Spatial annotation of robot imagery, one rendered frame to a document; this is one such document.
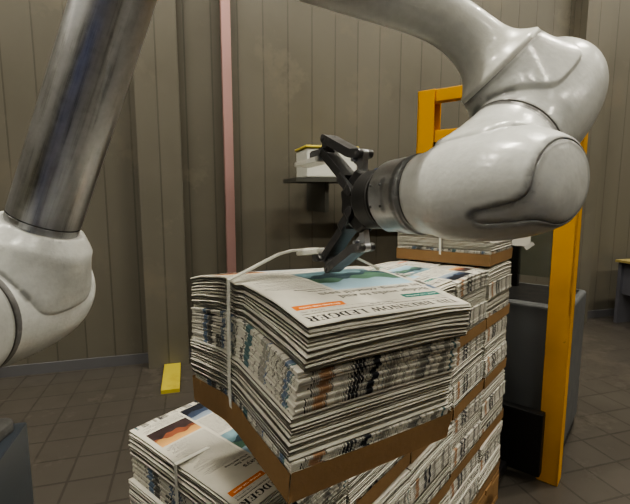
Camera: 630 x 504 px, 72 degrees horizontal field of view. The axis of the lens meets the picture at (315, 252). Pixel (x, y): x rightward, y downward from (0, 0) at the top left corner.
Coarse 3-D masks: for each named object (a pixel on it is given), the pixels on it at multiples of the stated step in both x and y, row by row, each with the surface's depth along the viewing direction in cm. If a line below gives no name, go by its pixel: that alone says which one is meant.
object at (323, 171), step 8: (304, 152) 311; (296, 160) 334; (304, 168) 313; (312, 168) 308; (320, 168) 310; (328, 168) 312; (352, 168) 317; (304, 176) 314; (312, 176) 309; (320, 176) 311; (328, 176) 313
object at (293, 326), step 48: (288, 288) 59; (336, 288) 61; (384, 288) 63; (432, 288) 66; (288, 336) 50; (336, 336) 49; (384, 336) 53; (432, 336) 59; (240, 384) 61; (288, 384) 50; (336, 384) 51; (384, 384) 56; (432, 384) 62; (288, 432) 50; (336, 432) 54; (384, 432) 58
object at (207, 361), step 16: (256, 272) 76; (272, 272) 73; (192, 288) 79; (208, 288) 72; (224, 288) 66; (208, 304) 73; (192, 320) 79; (208, 320) 73; (192, 336) 79; (208, 336) 72; (192, 352) 79; (208, 352) 71; (192, 368) 79; (208, 368) 72; (208, 384) 73
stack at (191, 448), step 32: (480, 352) 155; (160, 416) 96; (192, 416) 96; (160, 448) 84; (192, 448) 84; (224, 448) 85; (448, 448) 135; (160, 480) 85; (192, 480) 76; (224, 480) 75; (256, 480) 75; (352, 480) 93; (416, 480) 118
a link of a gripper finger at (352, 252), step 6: (348, 246) 59; (354, 246) 58; (360, 246) 56; (372, 246) 57; (342, 252) 60; (348, 252) 59; (354, 252) 58; (360, 252) 59; (336, 258) 61; (342, 258) 60; (348, 258) 60; (354, 258) 61; (330, 264) 63; (336, 264) 61; (342, 264) 62; (348, 264) 63; (324, 270) 64; (330, 270) 63
